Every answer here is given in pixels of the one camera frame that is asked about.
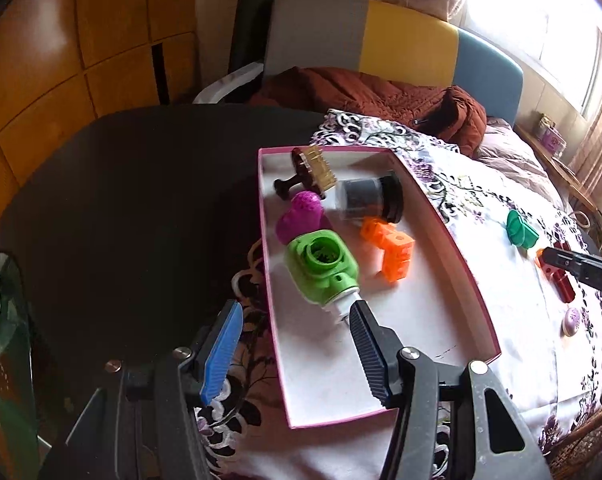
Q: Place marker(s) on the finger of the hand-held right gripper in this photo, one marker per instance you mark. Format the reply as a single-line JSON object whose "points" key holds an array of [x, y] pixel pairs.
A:
{"points": [[576, 264]]}

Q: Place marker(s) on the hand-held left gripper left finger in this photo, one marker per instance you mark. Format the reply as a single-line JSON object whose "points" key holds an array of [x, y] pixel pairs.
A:
{"points": [[221, 355]]}

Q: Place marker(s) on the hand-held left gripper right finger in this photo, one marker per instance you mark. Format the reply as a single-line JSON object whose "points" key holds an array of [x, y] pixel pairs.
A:
{"points": [[371, 355]]}

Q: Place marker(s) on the red metal can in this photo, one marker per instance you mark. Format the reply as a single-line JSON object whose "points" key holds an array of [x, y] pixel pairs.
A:
{"points": [[565, 287]]}

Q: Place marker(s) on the small purple round lid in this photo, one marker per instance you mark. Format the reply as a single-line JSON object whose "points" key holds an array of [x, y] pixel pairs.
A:
{"points": [[573, 321]]}

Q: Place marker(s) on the pink cardboard box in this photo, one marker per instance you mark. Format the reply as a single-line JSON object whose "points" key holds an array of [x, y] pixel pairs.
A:
{"points": [[421, 320]]}

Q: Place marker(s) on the dark green plastic holder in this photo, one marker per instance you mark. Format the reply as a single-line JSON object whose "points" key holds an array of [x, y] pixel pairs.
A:
{"points": [[518, 227]]}

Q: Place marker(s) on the light green plug-in device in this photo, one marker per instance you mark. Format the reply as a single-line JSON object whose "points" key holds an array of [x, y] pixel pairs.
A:
{"points": [[311, 280]]}

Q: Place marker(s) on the orange block toy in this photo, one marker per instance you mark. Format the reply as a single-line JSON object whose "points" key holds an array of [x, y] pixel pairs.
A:
{"points": [[396, 257]]}

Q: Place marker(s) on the purple perforated silicone toy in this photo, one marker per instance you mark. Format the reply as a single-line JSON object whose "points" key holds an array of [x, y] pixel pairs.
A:
{"points": [[301, 215]]}

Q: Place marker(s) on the grey jar with black lid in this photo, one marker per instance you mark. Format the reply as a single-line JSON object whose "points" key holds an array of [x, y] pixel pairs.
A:
{"points": [[361, 197]]}

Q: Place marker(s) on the brown wooden peg brush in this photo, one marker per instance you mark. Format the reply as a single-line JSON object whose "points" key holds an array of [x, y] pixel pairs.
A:
{"points": [[306, 167]]}

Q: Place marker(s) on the tape roll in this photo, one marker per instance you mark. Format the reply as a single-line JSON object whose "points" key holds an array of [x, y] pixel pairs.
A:
{"points": [[578, 219]]}

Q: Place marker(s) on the white floral embroidered tablecloth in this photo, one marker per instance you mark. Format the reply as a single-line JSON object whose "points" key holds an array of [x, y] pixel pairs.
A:
{"points": [[506, 310]]}

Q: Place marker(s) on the wooden side table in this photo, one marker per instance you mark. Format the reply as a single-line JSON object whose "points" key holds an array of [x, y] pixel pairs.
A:
{"points": [[556, 170]]}

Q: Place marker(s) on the pink quilt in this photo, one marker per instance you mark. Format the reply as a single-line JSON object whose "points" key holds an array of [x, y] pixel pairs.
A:
{"points": [[516, 160]]}

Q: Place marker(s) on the patterned beige curtain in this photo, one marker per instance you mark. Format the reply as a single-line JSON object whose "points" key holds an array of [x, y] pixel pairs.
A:
{"points": [[601, 145]]}

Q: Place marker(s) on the purple tin box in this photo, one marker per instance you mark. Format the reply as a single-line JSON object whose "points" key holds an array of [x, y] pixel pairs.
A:
{"points": [[551, 137]]}

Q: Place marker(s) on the brown wicker seat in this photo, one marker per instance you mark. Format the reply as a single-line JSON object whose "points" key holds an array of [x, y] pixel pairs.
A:
{"points": [[581, 440]]}

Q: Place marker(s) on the green plastic bag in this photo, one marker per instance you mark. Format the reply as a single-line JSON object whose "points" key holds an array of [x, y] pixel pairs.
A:
{"points": [[1, 320]]}

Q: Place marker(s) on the window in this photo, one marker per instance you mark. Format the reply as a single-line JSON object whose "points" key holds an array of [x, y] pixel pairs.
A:
{"points": [[541, 25]]}

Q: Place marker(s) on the brown quilted blanket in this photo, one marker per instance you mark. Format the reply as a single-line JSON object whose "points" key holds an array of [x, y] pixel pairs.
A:
{"points": [[356, 90]]}

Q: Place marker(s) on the white chair armrest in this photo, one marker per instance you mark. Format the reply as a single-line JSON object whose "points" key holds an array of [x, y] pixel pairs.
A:
{"points": [[226, 85]]}

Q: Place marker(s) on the grey yellow blue headboard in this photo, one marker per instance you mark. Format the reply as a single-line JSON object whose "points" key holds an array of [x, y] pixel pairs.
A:
{"points": [[406, 40]]}

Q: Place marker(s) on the black rolled mat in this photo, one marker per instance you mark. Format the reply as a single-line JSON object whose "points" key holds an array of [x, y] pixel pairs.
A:
{"points": [[251, 25]]}

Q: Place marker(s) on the wooden wardrobe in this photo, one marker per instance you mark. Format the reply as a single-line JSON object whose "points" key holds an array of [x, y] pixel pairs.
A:
{"points": [[56, 60]]}

